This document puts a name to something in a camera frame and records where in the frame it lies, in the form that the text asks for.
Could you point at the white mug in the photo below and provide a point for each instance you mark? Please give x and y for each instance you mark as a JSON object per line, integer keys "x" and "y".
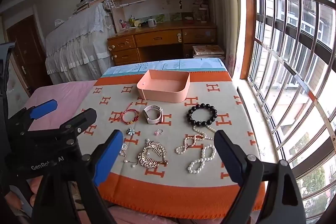
{"x": 151, "y": 23}

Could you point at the blue mat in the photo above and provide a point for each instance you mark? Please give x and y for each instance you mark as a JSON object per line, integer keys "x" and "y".
{"x": 157, "y": 65}

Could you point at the pile of books and papers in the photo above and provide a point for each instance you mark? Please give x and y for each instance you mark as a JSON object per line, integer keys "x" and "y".
{"x": 86, "y": 5}

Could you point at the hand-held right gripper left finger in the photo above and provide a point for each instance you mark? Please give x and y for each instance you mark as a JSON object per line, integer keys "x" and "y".
{"x": 109, "y": 158}

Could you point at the stack of large flat books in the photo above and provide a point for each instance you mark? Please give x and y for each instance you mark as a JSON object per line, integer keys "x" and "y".
{"x": 208, "y": 51}

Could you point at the pink bedsheet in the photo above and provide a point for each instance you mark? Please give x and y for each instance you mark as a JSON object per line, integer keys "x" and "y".
{"x": 65, "y": 92}

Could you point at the person's left hand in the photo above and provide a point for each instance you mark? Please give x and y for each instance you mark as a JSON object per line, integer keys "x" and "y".
{"x": 25, "y": 195}

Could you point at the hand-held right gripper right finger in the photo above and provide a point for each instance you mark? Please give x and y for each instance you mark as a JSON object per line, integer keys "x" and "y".
{"x": 229, "y": 158}

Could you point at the pink storage box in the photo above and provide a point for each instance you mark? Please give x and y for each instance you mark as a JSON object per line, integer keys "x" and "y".
{"x": 162, "y": 95}

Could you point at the white smartwatch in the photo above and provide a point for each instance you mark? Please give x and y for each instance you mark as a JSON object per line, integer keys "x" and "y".
{"x": 152, "y": 121}

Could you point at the gold rhinestone leaf hair comb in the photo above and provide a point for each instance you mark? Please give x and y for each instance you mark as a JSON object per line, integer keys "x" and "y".
{"x": 152, "y": 158}

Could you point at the brown wooden door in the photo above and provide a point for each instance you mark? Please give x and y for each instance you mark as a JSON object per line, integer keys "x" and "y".
{"x": 23, "y": 45}

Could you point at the orange patterned blanket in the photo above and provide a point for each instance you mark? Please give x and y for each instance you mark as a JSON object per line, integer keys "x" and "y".
{"x": 170, "y": 187}

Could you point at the white flower brooch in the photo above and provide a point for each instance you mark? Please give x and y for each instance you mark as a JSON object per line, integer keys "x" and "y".
{"x": 130, "y": 131}

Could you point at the metal window grille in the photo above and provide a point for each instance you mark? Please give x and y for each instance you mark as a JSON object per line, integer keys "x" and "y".
{"x": 294, "y": 56}

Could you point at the wooden desk with drawers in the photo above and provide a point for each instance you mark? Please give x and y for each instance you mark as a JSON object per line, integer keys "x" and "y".
{"x": 157, "y": 38}

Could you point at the gold pearl pin brooch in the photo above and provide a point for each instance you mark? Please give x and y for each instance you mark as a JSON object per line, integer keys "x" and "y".
{"x": 133, "y": 165}

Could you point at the pale curtain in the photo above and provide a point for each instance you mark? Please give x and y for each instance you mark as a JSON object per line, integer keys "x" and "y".
{"x": 225, "y": 16}

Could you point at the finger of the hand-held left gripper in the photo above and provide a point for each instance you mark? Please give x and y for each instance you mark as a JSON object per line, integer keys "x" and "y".
{"x": 78, "y": 120}
{"x": 43, "y": 109}

